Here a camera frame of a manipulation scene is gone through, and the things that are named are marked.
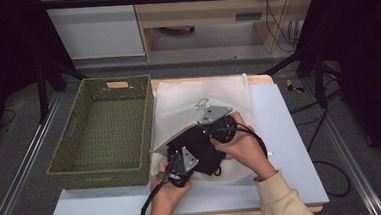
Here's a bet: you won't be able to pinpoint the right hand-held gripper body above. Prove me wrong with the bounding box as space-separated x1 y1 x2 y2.
196 103 240 145

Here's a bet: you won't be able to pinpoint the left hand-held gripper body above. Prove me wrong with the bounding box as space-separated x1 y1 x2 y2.
154 145 201 190

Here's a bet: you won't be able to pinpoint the black garment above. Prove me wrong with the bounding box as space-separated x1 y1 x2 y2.
163 119 231 180

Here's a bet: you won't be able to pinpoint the white mesh laundry bag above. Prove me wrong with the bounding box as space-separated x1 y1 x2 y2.
144 73 261 191

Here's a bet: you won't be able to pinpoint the green woven basket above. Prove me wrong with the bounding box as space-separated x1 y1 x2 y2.
40 74 160 192

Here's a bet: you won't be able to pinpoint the person's left hand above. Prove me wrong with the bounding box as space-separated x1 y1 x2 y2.
147 160 194 215

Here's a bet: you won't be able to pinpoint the person's right hand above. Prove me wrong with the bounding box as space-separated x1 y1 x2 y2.
208 109 278 184

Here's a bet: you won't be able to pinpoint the yellow and black tool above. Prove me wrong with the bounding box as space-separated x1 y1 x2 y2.
285 77 307 95

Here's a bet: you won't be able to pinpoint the wooden desk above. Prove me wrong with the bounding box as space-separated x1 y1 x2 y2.
131 0 323 63

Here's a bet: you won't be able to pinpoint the black metal stand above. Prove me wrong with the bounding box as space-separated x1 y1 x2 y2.
260 44 331 113
34 56 91 125

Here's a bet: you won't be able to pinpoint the white cabinet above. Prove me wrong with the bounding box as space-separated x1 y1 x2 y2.
40 0 146 62

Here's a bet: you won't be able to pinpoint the black curtain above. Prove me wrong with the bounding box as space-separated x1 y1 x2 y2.
301 0 381 183
0 0 82 157

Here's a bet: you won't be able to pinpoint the left hand-held gripper cable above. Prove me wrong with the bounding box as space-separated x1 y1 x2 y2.
136 179 169 215

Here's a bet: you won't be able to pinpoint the hand-held gripper cable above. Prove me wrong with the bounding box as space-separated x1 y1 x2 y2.
213 121 270 163
136 179 169 215

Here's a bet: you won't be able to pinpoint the right hand-held gripper cable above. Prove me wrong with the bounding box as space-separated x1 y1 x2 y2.
213 121 270 163

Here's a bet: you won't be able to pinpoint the desk drawer handle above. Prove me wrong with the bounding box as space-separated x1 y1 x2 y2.
234 12 263 23

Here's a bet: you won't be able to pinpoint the black wall cables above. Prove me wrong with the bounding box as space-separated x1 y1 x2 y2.
262 0 302 54

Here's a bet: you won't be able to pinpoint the aluminium floor rail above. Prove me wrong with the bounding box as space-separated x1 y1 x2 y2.
301 72 381 215
0 91 70 215

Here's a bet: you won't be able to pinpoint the thin black floor cable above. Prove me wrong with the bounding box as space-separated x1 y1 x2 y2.
0 107 18 129

